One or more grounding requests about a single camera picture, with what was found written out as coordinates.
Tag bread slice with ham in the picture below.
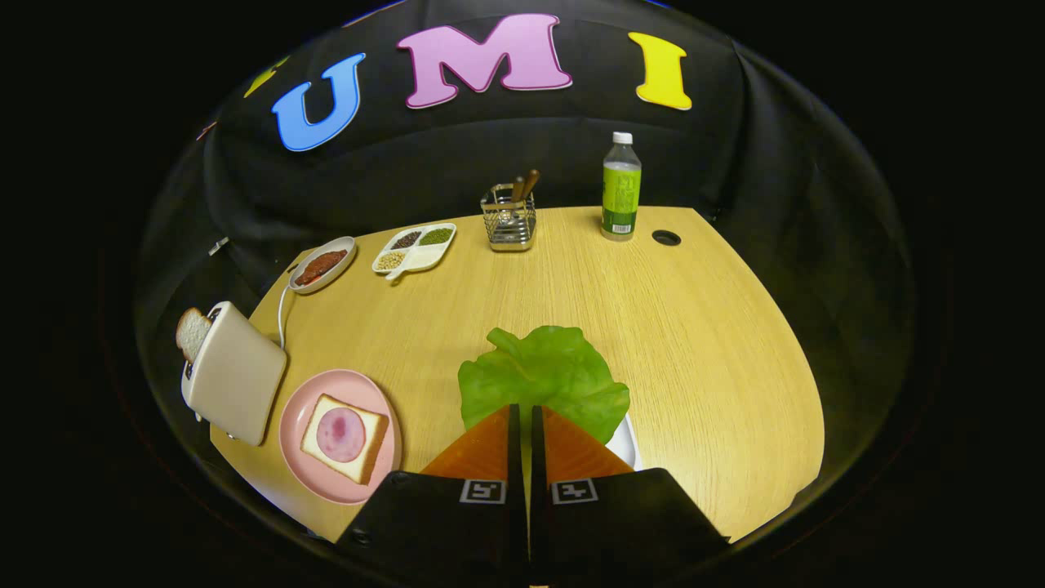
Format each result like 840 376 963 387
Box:
300 394 390 486

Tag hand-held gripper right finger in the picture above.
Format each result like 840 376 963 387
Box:
531 405 730 572

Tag empty white plate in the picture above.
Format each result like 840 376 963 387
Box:
604 412 643 473

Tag black backdrop cloth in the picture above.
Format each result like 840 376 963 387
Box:
135 0 911 458

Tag white toaster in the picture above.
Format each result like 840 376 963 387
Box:
180 301 288 447

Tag green label plastic bottle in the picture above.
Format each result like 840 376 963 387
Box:
601 131 643 243

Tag plain bread slice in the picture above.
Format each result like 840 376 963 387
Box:
176 307 213 363

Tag pink ham slice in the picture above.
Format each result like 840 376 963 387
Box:
316 407 367 464

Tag pink plate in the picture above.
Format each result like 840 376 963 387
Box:
278 368 402 506

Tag green lettuce leaf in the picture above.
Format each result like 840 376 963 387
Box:
457 325 631 446

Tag metal wire utensil holder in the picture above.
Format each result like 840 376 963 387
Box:
480 183 538 252

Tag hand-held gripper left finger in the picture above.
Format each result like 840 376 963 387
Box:
336 403 530 572

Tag brown meat steak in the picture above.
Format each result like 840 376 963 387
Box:
296 250 349 287

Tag white plate with meat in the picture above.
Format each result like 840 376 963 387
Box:
288 236 358 295

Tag white divided bean dish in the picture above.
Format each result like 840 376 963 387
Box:
371 222 458 283

